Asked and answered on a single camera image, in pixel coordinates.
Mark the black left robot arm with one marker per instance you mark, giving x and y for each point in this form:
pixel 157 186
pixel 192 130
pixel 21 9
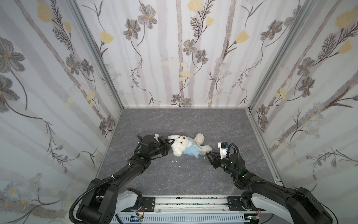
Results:
pixel 98 203

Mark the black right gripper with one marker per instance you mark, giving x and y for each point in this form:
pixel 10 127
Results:
pixel 216 158

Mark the aluminium corner post right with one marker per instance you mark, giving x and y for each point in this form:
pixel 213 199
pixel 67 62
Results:
pixel 288 41

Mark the aluminium corner post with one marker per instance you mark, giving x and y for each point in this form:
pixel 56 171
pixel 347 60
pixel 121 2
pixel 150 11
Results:
pixel 288 41
pixel 75 10

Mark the light blue fleece hoodie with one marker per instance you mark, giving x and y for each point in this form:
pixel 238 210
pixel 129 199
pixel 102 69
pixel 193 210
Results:
pixel 193 148

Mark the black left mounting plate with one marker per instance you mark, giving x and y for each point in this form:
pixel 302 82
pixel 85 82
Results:
pixel 146 204

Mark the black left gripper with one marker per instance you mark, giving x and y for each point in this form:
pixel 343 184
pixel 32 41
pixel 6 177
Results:
pixel 165 146

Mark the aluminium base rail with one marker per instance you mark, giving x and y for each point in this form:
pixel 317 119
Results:
pixel 179 204

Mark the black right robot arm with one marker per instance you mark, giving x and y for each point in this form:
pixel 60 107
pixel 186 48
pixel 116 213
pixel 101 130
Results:
pixel 297 206

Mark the aluminium corner post left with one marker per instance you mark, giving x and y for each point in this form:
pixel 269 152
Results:
pixel 75 10

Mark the black mounting plate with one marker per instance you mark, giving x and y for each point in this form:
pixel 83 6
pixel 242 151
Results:
pixel 240 203
pixel 146 204

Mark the white slotted cable duct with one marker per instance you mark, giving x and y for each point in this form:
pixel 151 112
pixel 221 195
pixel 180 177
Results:
pixel 180 219

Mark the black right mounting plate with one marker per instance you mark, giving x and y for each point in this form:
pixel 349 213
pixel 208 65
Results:
pixel 240 203

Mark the white plush teddy bear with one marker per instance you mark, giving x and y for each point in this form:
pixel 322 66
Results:
pixel 181 142

